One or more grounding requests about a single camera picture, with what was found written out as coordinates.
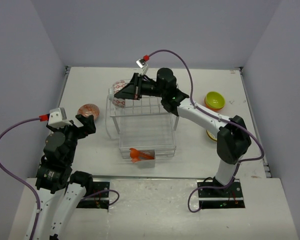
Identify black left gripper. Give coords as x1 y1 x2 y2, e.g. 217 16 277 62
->
47 113 96 164

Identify yellow bowl with blue pattern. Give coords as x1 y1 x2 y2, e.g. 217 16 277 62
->
206 130 217 142

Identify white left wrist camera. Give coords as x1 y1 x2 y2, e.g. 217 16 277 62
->
47 107 73 129

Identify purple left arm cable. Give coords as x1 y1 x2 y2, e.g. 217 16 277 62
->
0 114 51 240

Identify orange plastic bowl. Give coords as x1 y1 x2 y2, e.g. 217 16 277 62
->
204 98 225 111

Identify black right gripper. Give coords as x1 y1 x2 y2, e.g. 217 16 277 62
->
115 72 167 101

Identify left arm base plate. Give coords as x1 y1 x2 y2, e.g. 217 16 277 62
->
76 181 110 210

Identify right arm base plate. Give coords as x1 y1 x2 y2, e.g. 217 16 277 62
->
198 180 246 210

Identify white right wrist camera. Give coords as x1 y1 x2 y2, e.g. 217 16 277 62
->
136 58 149 75

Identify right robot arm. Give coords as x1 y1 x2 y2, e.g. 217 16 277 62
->
114 67 252 197

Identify white wire dish rack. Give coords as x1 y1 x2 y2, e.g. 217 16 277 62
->
104 79 180 161

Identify metal cutlery holder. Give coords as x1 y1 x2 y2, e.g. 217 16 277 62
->
136 150 156 169

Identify blue zigzag bowl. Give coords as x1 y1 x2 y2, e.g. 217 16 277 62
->
77 103 100 122

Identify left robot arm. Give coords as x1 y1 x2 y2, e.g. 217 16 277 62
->
24 112 96 240

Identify white bowl with red diamonds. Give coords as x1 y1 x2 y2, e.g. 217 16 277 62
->
110 79 128 109

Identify lime green bowl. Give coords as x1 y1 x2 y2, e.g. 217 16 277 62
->
204 91 226 111

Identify orange plastic utensils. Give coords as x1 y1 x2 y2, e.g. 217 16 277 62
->
129 148 155 163

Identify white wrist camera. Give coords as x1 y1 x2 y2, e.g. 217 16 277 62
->
47 107 73 129
136 58 149 75

